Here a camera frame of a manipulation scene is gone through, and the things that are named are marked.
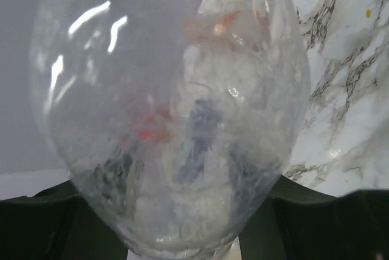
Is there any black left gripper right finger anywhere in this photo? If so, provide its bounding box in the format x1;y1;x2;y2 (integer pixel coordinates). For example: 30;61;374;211
239;177;388;260

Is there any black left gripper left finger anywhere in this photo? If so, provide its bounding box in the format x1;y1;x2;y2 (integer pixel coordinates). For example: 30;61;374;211
1;181;128;259

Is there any clear bottle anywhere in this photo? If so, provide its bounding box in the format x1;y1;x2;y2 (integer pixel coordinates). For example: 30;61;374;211
30;0;311;259

